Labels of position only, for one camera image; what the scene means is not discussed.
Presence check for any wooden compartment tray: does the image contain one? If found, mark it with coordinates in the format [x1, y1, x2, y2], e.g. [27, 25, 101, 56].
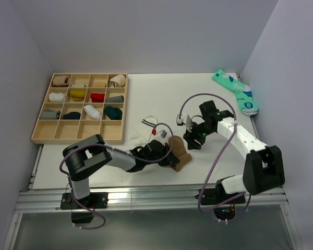
[31, 73, 128, 144]

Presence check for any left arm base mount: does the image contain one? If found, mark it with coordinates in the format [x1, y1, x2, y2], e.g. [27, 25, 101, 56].
[60, 192, 108, 224]

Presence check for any tan ribbed sock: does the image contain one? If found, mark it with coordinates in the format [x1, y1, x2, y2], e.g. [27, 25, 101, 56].
[168, 135, 192, 172]

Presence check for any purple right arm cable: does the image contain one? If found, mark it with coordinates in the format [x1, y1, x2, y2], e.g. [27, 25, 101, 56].
[179, 93, 251, 222]

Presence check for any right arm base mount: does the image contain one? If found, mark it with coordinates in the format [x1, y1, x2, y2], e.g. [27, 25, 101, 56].
[200, 188, 246, 221]

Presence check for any beige rolled sock with red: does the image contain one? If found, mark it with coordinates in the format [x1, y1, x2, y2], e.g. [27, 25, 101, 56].
[52, 76, 70, 88]

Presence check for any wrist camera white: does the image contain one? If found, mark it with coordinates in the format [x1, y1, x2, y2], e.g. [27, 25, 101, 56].
[176, 114, 192, 132]
[149, 129, 167, 144]

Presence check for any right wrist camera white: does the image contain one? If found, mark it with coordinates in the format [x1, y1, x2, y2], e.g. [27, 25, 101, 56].
[176, 114, 192, 132]

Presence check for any navy rolled sock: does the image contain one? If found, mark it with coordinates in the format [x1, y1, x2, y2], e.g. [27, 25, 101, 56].
[63, 111, 81, 120]

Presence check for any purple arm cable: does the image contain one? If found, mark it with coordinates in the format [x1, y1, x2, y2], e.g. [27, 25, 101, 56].
[59, 122, 175, 230]
[179, 93, 251, 222]

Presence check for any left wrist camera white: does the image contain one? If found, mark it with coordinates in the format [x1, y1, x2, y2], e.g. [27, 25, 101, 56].
[149, 129, 167, 144]

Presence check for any pale green rolled sock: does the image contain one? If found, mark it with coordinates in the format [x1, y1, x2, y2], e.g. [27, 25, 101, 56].
[71, 83, 87, 88]

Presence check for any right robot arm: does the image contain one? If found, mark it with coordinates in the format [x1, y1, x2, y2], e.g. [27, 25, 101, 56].
[177, 101, 285, 203]

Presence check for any mustard yellow rolled sock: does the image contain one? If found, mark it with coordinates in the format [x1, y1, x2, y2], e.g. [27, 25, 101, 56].
[69, 90, 86, 101]

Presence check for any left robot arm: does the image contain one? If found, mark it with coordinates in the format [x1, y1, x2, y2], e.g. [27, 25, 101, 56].
[62, 134, 180, 208]

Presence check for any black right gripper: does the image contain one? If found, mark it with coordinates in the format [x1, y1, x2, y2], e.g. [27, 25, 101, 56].
[183, 120, 215, 151]

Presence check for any aluminium frame rail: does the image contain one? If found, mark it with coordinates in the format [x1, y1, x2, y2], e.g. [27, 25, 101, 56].
[14, 182, 289, 213]

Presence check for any white sock with black stripes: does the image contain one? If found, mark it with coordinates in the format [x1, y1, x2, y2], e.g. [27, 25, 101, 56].
[130, 116, 158, 146]

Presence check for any teal patterned sock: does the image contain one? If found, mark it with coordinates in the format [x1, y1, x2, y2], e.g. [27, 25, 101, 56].
[212, 69, 259, 116]

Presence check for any beige white rolled sock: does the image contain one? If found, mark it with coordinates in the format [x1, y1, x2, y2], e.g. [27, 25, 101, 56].
[109, 74, 126, 88]

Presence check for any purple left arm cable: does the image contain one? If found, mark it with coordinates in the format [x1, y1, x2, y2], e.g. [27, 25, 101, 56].
[59, 122, 175, 230]

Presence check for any dark teal rolled sock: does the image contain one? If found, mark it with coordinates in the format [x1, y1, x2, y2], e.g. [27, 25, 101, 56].
[104, 106, 123, 120]

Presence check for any cream yellow rolled sock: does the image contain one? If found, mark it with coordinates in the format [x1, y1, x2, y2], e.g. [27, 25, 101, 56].
[91, 81, 106, 88]

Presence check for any grey green rolled sock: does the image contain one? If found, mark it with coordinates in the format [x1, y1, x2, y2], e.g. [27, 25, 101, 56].
[105, 95, 124, 103]

